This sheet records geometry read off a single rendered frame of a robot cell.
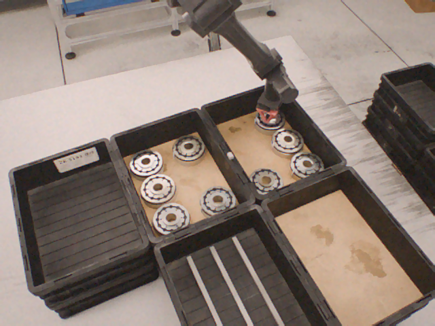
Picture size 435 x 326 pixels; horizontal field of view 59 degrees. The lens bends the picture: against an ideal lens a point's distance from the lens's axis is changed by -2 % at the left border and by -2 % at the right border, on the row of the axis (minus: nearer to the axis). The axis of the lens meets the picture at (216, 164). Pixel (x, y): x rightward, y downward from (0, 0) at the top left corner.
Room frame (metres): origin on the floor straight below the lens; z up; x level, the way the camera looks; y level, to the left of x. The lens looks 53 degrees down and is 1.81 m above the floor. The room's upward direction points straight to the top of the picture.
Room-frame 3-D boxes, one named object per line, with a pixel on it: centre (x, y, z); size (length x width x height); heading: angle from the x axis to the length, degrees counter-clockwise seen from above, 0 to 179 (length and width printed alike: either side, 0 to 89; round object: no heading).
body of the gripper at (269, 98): (0.92, -0.18, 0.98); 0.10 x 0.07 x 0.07; 152
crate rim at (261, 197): (0.79, -0.16, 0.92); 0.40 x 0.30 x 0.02; 25
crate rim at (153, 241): (0.66, 0.11, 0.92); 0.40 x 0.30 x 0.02; 25
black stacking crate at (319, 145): (0.79, -0.16, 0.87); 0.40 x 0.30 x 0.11; 25
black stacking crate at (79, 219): (0.54, 0.38, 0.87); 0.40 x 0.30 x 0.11; 25
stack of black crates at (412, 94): (1.33, -1.00, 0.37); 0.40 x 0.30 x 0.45; 19
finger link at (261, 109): (0.91, -0.17, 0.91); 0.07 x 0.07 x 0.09; 62
